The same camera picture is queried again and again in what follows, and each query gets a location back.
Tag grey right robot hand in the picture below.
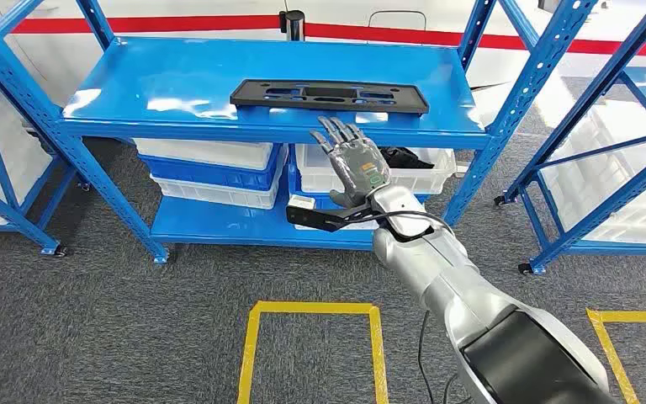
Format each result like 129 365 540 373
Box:
309 115 392 210

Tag stacked white plastic crates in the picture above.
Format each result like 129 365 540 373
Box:
540 105 646 247
0 88 54 224

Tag yellow floor tape square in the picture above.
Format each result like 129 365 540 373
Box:
586 309 646 404
236 300 389 404

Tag thin black camera cable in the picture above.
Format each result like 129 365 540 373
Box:
322 209 455 236

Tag black part in crate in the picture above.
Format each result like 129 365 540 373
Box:
379 146 436 170

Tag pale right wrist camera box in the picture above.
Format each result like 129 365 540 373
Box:
288 194 317 212

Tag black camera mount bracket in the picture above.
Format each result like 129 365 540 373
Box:
286 203 380 234

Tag long black plastic frame part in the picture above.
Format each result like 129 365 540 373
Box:
229 78 431 116

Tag black looped cable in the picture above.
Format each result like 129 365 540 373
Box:
416 311 463 404

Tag white car body red stripe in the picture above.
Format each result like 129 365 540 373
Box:
0 0 646 113

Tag black stanchion post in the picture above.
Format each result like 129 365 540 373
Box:
278 9 306 42

